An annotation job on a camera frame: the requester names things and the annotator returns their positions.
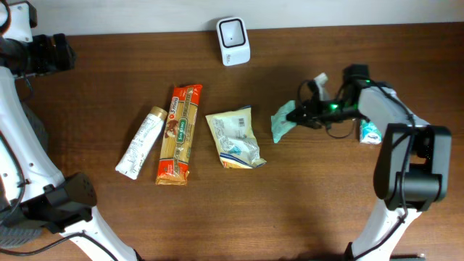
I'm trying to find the white barcode scanner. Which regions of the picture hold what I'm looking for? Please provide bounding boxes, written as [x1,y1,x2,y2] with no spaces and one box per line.
[216,17,251,67]

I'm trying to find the orange spaghetti packet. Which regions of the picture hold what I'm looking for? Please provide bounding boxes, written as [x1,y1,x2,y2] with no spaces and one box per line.
[156,84,203,186]

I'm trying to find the small green-white packet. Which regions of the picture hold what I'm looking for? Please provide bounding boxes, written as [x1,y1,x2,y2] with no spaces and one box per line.
[360,120,382,144]

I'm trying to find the white tube with gold cap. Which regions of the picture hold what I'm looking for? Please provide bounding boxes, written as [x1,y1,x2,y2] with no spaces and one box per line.
[115,107,167,180]

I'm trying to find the grey plastic basket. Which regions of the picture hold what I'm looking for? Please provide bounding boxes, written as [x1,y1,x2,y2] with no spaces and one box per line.
[1,133,42,253]

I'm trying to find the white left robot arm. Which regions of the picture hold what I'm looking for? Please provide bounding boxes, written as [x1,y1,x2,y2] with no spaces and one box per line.
[1,33,141,260]

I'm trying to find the teal wet wipes pack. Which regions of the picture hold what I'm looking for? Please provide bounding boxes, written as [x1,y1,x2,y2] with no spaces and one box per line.
[271,100,297,144]

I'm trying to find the cream chips bag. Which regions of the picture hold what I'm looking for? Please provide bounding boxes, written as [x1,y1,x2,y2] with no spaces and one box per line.
[205,106,267,169]

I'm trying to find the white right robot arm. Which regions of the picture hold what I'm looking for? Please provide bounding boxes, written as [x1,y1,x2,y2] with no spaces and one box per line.
[286,64,452,260]

